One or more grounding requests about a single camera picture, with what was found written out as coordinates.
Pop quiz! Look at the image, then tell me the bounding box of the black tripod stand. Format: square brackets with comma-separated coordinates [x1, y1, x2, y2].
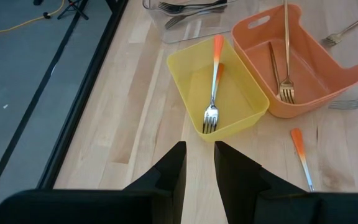
[32, 0, 90, 21]

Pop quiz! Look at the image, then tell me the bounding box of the orange-handled silver fork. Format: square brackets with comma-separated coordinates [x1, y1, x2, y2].
[290, 127, 316, 193]
[214, 63, 226, 94]
[201, 34, 225, 135]

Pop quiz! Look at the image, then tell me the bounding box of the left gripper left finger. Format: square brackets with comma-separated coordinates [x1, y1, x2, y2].
[123, 141, 188, 224]

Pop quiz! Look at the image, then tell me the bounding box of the clear plastic bin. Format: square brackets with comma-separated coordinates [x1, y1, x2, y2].
[141, 0, 239, 44]

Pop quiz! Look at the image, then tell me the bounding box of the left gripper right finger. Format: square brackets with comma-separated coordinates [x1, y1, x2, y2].
[214, 141, 306, 224]

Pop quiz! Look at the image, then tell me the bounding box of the black fork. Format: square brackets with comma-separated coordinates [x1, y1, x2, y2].
[164, 7, 227, 31]
[157, 0, 229, 15]

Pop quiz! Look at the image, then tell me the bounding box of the orange plastic bin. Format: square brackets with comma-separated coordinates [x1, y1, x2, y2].
[231, 3, 358, 119]

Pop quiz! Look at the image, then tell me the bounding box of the yellow plastic bin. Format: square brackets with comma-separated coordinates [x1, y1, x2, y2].
[165, 34, 270, 143]

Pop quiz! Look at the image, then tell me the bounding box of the black metal table frame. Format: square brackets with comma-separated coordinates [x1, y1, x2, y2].
[35, 0, 129, 190]

